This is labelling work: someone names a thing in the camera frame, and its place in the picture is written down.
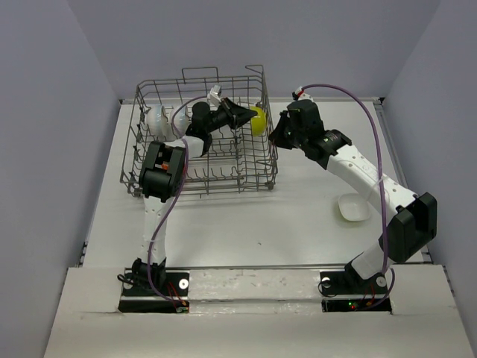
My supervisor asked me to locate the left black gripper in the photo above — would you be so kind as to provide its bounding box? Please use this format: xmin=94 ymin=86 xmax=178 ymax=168
xmin=205 ymin=98 xmax=257 ymax=134

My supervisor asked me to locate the grey wire dish rack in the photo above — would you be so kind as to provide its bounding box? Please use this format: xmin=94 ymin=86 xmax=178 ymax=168
xmin=120 ymin=64 xmax=278 ymax=198

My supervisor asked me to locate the lime green bowl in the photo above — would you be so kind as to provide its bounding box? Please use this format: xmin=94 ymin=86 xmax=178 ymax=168
xmin=250 ymin=106 xmax=267 ymax=137

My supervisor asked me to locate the white round bowl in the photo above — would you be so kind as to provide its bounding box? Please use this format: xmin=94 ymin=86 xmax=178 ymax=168
xmin=169 ymin=107 xmax=190 ymax=137
xmin=146 ymin=105 xmax=168 ymax=137

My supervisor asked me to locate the white square bowl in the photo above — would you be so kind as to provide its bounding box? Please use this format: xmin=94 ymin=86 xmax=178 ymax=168
xmin=338 ymin=193 xmax=370 ymax=222

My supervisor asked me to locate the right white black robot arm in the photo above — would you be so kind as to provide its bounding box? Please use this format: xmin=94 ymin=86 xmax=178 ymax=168
xmin=269 ymin=99 xmax=437 ymax=292

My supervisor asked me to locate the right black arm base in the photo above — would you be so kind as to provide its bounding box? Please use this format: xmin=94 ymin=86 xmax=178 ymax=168
xmin=317 ymin=264 xmax=392 ymax=313

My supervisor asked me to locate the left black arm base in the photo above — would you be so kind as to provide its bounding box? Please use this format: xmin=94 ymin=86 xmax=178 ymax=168
xmin=117 ymin=258 xmax=190 ymax=314

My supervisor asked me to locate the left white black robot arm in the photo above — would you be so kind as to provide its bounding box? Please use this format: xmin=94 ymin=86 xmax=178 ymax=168
xmin=131 ymin=98 xmax=258 ymax=295

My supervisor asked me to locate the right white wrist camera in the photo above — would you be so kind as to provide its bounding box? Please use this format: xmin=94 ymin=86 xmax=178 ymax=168
xmin=292 ymin=87 xmax=315 ymax=102

